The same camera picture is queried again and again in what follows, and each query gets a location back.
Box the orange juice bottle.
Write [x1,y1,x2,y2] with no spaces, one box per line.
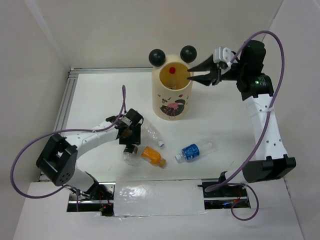
[141,146,166,168]

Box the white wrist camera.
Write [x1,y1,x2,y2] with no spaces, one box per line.
[116,115,132,129]
[212,46,235,70]

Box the aluminium frame rail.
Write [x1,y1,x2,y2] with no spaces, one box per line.
[38,66,248,182]

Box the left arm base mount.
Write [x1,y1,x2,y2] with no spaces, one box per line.
[66,182,116,217]

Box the red label water bottle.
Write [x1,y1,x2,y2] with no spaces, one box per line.
[166,66,178,90]

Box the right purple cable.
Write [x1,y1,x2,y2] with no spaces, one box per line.
[204,30,285,221]

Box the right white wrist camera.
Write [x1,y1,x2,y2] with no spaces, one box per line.
[212,46,235,70]

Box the silver foil tape sheet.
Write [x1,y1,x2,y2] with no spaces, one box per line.
[113,179,206,217]

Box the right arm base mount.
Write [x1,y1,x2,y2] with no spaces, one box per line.
[197,172,250,210]

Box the cream bin with black ears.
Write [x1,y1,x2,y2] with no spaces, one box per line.
[148,45,197,121]

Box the purple cable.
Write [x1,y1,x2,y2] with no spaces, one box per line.
[204,30,285,221]
[10,84,127,200]

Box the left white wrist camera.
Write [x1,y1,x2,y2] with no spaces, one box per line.
[116,115,132,129]

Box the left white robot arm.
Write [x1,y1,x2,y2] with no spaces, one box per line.
[36,108,144,200]

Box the blue label white cap bottle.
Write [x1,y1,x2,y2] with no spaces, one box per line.
[174,139,216,163]

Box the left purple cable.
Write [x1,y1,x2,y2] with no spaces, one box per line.
[10,84,127,200]

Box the black label small bottle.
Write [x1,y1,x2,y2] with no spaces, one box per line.
[122,144,139,166]

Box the clear unlabeled plastic bottle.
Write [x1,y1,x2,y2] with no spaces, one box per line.
[141,118,165,149]

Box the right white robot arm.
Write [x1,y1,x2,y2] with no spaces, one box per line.
[188,40,297,196]

